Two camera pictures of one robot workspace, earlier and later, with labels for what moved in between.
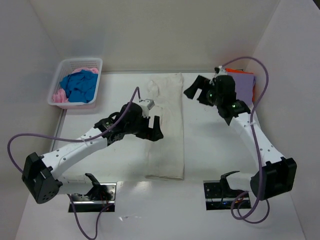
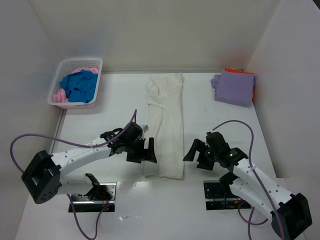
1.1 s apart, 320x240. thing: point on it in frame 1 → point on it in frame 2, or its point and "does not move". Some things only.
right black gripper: (202, 85) → (203, 157)
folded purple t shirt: (244, 85) does not move
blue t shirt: (79, 86) does not move
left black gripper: (146, 127) → (139, 152)
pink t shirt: (60, 95) does not move
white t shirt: (164, 157) does not move
